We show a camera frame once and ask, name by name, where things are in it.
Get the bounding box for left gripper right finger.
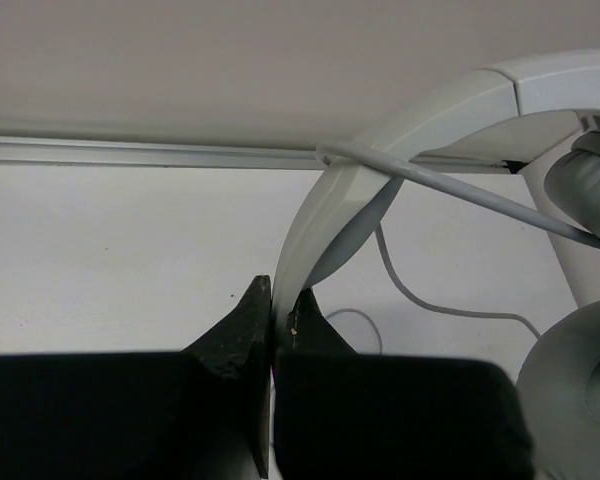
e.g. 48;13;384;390
273;290;535;479

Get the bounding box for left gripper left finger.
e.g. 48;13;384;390
0;275;271;479

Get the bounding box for aluminium frame rail back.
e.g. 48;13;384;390
0;134;526;176

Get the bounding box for grey headphone usb cable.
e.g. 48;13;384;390
324;222;544;351

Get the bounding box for white grey headphones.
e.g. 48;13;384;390
272;47;600;431

